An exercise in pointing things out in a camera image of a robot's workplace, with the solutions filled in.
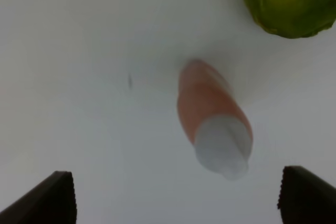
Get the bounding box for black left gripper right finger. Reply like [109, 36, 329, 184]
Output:
[277, 166, 335, 224]

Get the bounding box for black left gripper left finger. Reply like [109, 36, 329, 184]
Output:
[1, 171, 77, 224]

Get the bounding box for pink bottle white cap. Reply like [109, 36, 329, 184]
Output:
[177, 60, 253, 180]

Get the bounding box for green lime fruit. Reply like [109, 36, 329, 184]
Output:
[244, 0, 335, 39]

